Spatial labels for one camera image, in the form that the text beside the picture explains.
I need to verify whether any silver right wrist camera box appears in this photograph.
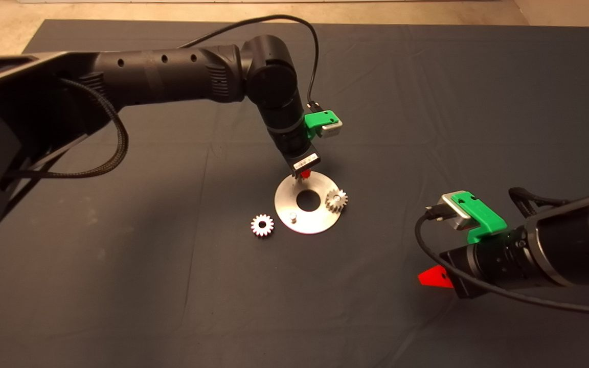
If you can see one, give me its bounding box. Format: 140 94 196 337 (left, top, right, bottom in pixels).
440 192 471 231

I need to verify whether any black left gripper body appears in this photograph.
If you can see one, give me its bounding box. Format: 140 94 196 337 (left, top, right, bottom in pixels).
269 128 322 177

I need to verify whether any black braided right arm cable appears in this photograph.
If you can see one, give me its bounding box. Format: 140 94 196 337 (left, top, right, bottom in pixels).
508 187 571 218

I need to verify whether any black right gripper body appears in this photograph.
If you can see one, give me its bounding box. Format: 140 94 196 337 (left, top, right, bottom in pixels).
439 233 533 300

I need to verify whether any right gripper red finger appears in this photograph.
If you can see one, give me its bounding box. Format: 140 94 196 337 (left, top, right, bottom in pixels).
417 266 454 288

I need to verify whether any small steel planetary gear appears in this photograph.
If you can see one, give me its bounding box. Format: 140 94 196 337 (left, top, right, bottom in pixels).
251 214 275 238
325 189 349 214

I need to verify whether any green right camera mount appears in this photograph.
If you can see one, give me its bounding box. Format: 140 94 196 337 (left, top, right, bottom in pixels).
450 191 507 244

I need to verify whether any green left camera mount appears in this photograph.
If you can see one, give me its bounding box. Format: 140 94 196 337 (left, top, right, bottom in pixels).
304 110 341 140

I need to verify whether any dark grey table cloth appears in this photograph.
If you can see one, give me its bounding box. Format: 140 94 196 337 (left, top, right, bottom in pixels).
0 19 589 368

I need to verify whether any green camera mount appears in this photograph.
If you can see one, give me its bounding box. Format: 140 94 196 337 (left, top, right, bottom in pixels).
304 110 341 140
450 191 507 244

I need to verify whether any round metal carrier plate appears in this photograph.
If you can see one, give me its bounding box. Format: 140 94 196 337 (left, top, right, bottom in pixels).
274 172 343 235

